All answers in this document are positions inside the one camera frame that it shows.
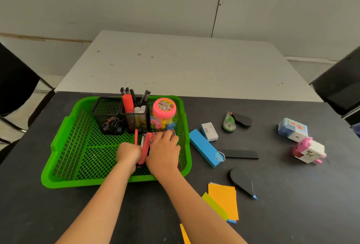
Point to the person's left hand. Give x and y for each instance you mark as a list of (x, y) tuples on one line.
[(128, 153)]

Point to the colourful erasers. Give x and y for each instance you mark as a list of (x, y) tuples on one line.
[(161, 124)]

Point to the black mesh pen holder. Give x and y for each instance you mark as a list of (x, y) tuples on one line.
[(137, 121), (108, 111)]

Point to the blue sticky note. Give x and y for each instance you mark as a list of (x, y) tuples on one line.
[(232, 221)]

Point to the black teardrop correction tape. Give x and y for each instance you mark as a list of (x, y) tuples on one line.
[(240, 179)]

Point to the pile of colourful binder clips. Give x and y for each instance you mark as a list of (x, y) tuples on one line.
[(112, 125)]

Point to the person's right fingers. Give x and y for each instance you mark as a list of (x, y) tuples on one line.
[(168, 137)]

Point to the black flat rectangular bar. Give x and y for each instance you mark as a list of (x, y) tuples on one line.
[(240, 154)]

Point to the person's left forearm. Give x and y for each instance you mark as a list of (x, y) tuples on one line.
[(101, 210)]

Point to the orange paper sheet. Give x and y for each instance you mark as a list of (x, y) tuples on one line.
[(184, 235)]

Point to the white and blue pencil sharpener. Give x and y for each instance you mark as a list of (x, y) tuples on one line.
[(292, 129)]

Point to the black oval cap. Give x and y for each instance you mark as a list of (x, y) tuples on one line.
[(243, 120)]

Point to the person's right hand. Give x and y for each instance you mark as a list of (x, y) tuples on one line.
[(163, 156)]

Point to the yellow-green sticky note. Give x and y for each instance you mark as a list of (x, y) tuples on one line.
[(212, 203)]

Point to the green correction tape dispenser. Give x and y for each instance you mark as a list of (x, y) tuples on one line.
[(228, 124)]

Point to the black chair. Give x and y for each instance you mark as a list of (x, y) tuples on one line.
[(15, 83), (340, 86)]

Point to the person's right forearm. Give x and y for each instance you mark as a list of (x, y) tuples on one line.
[(194, 210)]

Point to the green plastic mesh basket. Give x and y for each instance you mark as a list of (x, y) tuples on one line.
[(81, 156)]

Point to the red stapler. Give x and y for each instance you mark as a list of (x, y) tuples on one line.
[(145, 148)]

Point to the red patterned packet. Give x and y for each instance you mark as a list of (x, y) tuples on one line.
[(153, 137)]

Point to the white glue sticks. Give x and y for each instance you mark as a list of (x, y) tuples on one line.
[(140, 109)]

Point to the person's left fingers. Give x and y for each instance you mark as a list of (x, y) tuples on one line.
[(137, 154)]

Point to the pink and white pencil sharpener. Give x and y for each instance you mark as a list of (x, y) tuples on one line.
[(309, 151)]

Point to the blue rectangular box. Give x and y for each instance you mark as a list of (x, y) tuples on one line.
[(205, 148)]

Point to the clear jar with pink lid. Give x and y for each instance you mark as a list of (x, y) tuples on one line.
[(164, 108)]

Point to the orange sticky note pad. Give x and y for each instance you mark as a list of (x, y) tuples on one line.
[(223, 200)]

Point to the white eraser box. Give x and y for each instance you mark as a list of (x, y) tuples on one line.
[(209, 131)]

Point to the blue object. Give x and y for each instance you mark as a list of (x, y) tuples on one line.
[(356, 130)]

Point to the red highlighter marker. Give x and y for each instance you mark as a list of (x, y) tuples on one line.
[(128, 103)]

